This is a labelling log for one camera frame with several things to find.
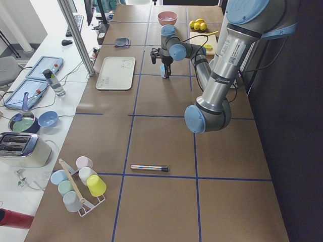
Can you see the clear water bottle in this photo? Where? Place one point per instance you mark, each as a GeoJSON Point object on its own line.
{"type": "Point", "coordinates": [54, 82]}

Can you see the black monitor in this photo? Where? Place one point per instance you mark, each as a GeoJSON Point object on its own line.
{"type": "Point", "coordinates": [89, 9]}

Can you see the pink cup on rack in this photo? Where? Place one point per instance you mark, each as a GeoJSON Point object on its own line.
{"type": "Point", "coordinates": [84, 161]}

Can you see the steel muddler black tip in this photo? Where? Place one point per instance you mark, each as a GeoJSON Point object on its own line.
{"type": "Point", "coordinates": [150, 167]}

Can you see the grey office chair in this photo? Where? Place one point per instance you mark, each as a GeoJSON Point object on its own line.
{"type": "Point", "coordinates": [10, 70]}

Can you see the blue cup on rack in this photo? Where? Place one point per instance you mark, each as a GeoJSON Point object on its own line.
{"type": "Point", "coordinates": [58, 176]}

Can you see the aluminium frame post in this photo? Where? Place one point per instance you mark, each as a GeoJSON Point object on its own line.
{"type": "Point", "coordinates": [68, 15]}

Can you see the yellow cup on rack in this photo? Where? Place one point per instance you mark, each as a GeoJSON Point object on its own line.
{"type": "Point", "coordinates": [96, 185]}

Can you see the white cup on rack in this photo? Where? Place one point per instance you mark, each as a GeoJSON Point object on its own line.
{"type": "Point", "coordinates": [84, 173]}

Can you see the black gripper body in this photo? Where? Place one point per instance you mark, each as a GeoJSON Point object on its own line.
{"type": "Point", "coordinates": [166, 61]}

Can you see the blue bowl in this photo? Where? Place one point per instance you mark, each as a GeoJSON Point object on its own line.
{"type": "Point", "coordinates": [48, 119]}

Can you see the grey folded cloth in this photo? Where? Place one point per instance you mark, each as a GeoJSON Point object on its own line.
{"type": "Point", "coordinates": [122, 42]}

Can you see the white wire cup rack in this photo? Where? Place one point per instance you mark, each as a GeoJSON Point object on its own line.
{"type": "Point", "coordinates": [88, 205]}

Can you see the navy saucepan purple handle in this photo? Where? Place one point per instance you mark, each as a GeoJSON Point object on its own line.
{"type": "Point", "coordinates": [24, 121]}

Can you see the red bottle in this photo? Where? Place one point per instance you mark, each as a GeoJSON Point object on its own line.
{"type": "Point", "coordinates": [15, 219]}

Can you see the grey cup on rack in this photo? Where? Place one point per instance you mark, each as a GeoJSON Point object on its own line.
{"type": "Point", "coordinates": [72, 202]}

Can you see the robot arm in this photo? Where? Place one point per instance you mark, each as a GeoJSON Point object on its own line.
{"type": "Point", "coordinates": [244, 23]}

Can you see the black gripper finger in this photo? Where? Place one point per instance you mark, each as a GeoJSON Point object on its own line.
{"type": "Point", "coordinates": [165, 70]}
{"type": "Point", "coordinates": [169, 70]}

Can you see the lemon slices row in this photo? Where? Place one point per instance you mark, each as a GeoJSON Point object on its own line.
{"type": "Point", "coordinates": [208, 46]}

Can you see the cream bear tray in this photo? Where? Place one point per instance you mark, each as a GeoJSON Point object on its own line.
{"type": "Point", "coordinates": [116, 73]}

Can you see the mint cup on rack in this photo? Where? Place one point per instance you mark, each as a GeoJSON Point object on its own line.
{"type": "Point", "coordinates": [64, 187]}

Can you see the teach pendant far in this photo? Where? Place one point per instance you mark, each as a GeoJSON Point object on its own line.
{"type": "Point", "coordinates": [45, 62]}

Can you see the black computer mouse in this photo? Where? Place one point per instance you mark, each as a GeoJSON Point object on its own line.
{"type": "Point", "coordinates": [66, 42]}

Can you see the cream steel toaster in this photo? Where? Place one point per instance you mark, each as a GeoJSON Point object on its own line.
{"type": "Point", "coordinates": [24, 150]}

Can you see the bamboo cutting board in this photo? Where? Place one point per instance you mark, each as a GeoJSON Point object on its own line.
{"type": "Point", "coordinates": [200, 39]}

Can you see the light blue cup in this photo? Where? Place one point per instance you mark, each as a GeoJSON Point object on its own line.
{"type": "Point", "coordinates": [161, 72]}

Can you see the pink bowl of ice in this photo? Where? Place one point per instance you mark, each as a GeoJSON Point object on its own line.
{"type": "Point", "coordinates": [167, 18]}

